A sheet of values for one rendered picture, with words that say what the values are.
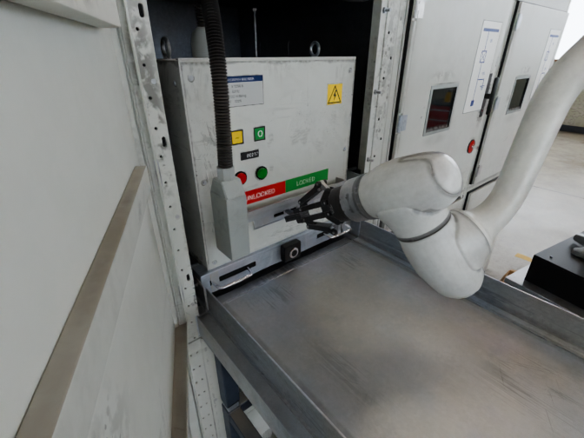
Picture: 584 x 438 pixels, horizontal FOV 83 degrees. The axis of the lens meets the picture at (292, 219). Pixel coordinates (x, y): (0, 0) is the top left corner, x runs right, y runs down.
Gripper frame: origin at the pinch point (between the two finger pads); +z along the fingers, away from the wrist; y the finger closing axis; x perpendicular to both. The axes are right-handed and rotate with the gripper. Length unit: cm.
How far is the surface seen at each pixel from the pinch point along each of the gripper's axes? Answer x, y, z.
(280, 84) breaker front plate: 0.7, -30.1, -9.1
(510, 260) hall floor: 212, 91, 48
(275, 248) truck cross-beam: -2.4, 7.2, 11.0
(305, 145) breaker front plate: 8.9, -16.8, -1.5
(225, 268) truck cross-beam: -18.3, 6.8, 10.9
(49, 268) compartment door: -50, -5, -41
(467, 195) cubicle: 111, 20, 13
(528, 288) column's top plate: 60, 45, -22
